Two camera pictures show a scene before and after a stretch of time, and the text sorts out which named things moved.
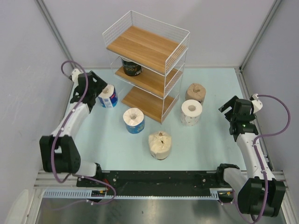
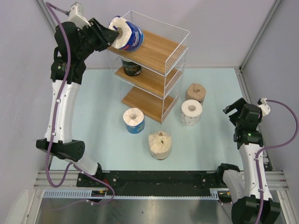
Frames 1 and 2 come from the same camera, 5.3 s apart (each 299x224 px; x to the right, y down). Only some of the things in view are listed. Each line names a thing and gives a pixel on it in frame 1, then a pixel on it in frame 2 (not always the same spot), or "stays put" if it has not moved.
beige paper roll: (160, 145) stays put
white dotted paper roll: (191, 110) stays put
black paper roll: (131, 68) stays put
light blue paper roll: (133, 117) stays put
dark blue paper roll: (109, 97) -> (131, 36)
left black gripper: (99, 84) -> (105, 36)
